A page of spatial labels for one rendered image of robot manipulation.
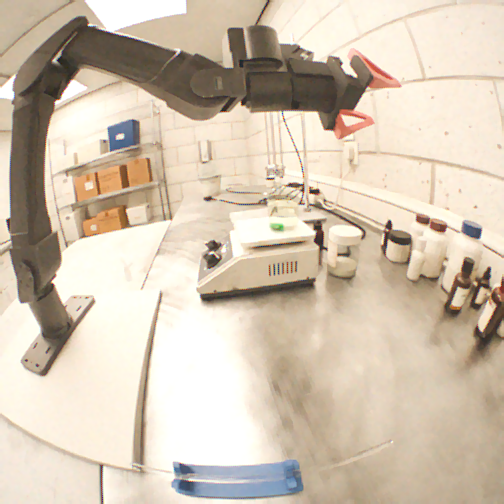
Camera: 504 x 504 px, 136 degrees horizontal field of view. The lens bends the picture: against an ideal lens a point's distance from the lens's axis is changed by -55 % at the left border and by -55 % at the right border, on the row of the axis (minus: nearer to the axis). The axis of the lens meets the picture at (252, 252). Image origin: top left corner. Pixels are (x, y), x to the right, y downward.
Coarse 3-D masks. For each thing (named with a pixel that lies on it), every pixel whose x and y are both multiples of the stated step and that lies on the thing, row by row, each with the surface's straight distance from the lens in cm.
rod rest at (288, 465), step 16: (176, 464) 19; (192, 464) 21; (256, 464) 20; (272, 464) 20; (288, 464) 17; (176, 480) 19; (272, 480) 20; (288, 480) 18; (208, 496) 20; (224, 496) 20; (240, 496) 20; (256, 496) 20
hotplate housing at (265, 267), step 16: (240, 256) 33; (256, 256) 33; (272, 256) 34; (288, 256) 34; (304, 256) 35; (224, 272) 34; (240, 272) 34; (256, 272) 34; (272, 272) 35; (288, 272) 36; (304, 272) 36; (208, 288) 35; (224, 288) 35; (240, 288) 35; (256, 288) 36; (272, 288) 37
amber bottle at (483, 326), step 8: (496, 288) 38; (496, 296) 37; (488, 304) 38; (496, 304) 37; (488, 312) 38; (496, 312) 37; (480, 320) 39; (488, 320) 38; (496, 320) 38; (480, 328) 39; (488, 328) 38; (496, 328) 39; (480, 336) 39; (488, 336) 39
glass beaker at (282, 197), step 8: (272, 184) 38; (280, 184) 38; (288, 184) 38; (272, 192) 34; (280, 192) 33; (288, 192) 34; (296, 192) 34; (272, 200) 34; (280, 200) 34; (288, 200) 34; (296, 200) 35; (272, 208) 34; (280, 208) 34; (288, 208) 34; (296, 208) 35; (272, 216) 35; (280, 216) 34; (288, 216) 34; (296, 216) 35; (272, 224) 35; (280, 224) 34; (288, 224) 35; (296, 224) 36; (280, 232) 35; (288, 232) 35
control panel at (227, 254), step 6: (228, 234) 44; (222, 240) 43; (228, 240) 41; (228, 246) 38; (204, 252) 45; (216, 252) 40; (222, 252) 38; (228, 252) 36; (222, 258) 36; (228, 258) 34; (204, 264) 39; (222, 264) 34; (204, 270) 37; (210, 270) 36; (198, 276) 37; (204, 276) 35
